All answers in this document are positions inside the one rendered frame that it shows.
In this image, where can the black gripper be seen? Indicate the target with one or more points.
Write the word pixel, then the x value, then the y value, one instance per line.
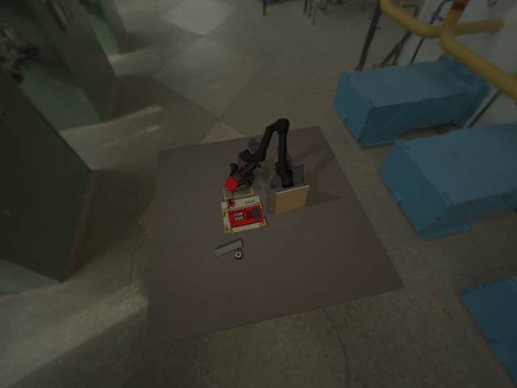
pixel 243 173

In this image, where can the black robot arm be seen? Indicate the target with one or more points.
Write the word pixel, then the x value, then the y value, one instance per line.
pixel 281 167

